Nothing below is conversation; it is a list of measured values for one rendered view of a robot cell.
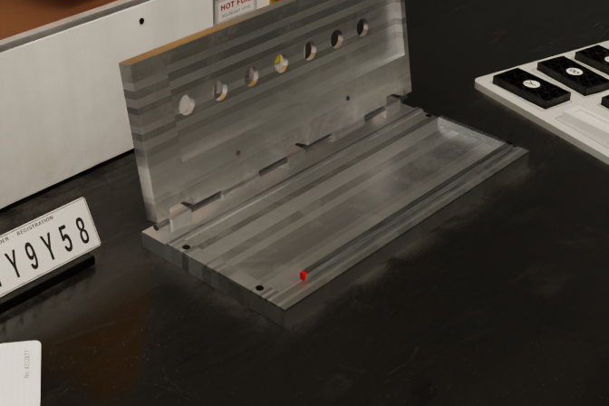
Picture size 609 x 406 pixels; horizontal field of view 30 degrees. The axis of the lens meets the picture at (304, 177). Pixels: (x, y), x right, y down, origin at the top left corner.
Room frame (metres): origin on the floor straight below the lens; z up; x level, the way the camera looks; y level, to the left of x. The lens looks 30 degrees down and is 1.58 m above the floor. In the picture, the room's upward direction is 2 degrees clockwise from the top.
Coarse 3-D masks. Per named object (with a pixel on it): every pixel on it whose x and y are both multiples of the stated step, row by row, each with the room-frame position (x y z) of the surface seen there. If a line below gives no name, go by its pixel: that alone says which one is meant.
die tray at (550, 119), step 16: (608, 48) 1.56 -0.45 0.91; (528, 64) 1.49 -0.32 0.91; (480, 80) 1.44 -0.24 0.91; (496, 96) 1.40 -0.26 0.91; (512, 96) 1.39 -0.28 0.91; (576, 96) 1.39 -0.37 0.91; (592, 96) 1.40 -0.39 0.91; (528, 112) 1.34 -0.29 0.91; (544, 112) 1.34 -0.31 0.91; (560, 112) 1.34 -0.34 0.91; (608, 112) 1.35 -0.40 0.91; (560, 128) 1.30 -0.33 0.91; (576, 128) 1.30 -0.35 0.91; (576, 144) 1.27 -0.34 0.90; (592, 144) 1.26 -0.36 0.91; (608, 144) 1.26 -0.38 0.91; (608, 160) 1.23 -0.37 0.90
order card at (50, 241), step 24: (48, 216) 0.98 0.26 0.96; (72, 216) 0.99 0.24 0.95; (0, 240) 0.93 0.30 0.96; (24, 240) 0.95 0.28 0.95; (48, 240) 0.96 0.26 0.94; (72, 240) 0.98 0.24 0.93; (96, 240) 1.00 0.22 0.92; (0, 264) 0.92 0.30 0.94; (24, 264) 0.93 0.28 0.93; (48, 264) 0.95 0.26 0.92; (0, 288) 0.90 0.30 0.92
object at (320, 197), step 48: (336, 144) 1.22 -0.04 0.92; (384, 144) 1.22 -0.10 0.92; (432, 144) 1.23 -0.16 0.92; (480, 144) 1.23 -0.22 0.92; (240, 192) 1.10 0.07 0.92; (288, 192) 1.10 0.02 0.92; (336, 192) 1.11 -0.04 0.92; (384, 192) 1.11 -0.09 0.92; (480, 192) 1.13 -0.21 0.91; (144, 240) 1.01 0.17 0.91; (192, 240) 1.00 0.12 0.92; (240, 240) 1.00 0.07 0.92; (288, 240) 1.00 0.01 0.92; (336, 240) 1.01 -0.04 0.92; (384, 240) 1.01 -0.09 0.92; (240, 288) 0.92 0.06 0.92; (288, 288) 0.91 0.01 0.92; (336, 288) 0.94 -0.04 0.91
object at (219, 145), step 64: (320, 0) 1.25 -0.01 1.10; (384, 0) 1.33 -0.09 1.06; (128, 64) 1.02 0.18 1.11; (192, 64) 1.09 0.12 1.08; (256, 64) 1.15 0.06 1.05; (320, 64) 1.23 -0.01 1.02; (384, 64) 1.30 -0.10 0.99; (192, 128) 1.07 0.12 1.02; (256, 128) 1.12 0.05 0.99; (320, 128) 1.20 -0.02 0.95; (192, 192) 1.04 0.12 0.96
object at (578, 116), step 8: (568, 112) 1.32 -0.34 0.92; (576, 112) 1.32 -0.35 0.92; (584, 112) 1.33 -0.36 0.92; (592, 112) 1.32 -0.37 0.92; (568, 120) 1.32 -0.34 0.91; (576, 120) 1.31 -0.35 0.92; (584, 120) 1.30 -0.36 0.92; (592, 120) 1.31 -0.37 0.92; (600, 120) 1.31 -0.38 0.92; (608, 120) 1.30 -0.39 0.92; (584, 128) 1.30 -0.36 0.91; (592, 128) 1.29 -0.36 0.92; (600, 128) 1.28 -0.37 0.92; (608, 128) 1.28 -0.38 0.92; (600, 136) 1.27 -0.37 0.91; (608, 136) 1.27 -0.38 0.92
